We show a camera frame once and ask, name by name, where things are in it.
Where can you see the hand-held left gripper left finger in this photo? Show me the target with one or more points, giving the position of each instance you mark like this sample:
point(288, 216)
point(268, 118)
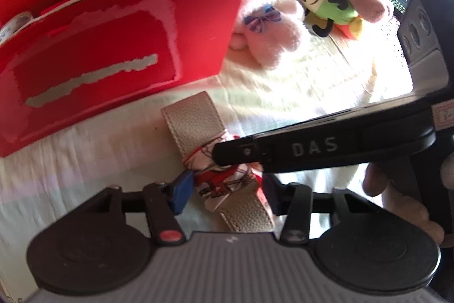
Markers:
point(182, 191)

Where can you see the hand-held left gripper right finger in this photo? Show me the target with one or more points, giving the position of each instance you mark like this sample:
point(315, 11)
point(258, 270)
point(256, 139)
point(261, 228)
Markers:
point(269, 196)

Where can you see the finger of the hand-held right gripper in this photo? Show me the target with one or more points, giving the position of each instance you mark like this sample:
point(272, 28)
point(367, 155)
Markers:
point(237, 152)

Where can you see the red patterned white scarf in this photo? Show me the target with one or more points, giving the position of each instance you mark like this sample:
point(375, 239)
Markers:
point(220, 186)

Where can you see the red cardboard box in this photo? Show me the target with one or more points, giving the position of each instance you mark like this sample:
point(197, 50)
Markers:
point(106, 40)

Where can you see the person's right hand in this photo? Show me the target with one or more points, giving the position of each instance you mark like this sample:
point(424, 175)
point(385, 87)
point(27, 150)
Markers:
point(374, 178)

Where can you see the quilted bedspread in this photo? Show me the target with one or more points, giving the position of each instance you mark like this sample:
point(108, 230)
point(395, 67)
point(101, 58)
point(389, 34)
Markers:
point(319, 75)

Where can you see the pink plush bunny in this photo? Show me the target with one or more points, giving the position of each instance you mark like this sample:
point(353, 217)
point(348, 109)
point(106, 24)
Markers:
point(276, 33)

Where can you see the patterned tape roll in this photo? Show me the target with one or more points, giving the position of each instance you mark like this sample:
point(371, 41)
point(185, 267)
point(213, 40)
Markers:
point(14, 26)

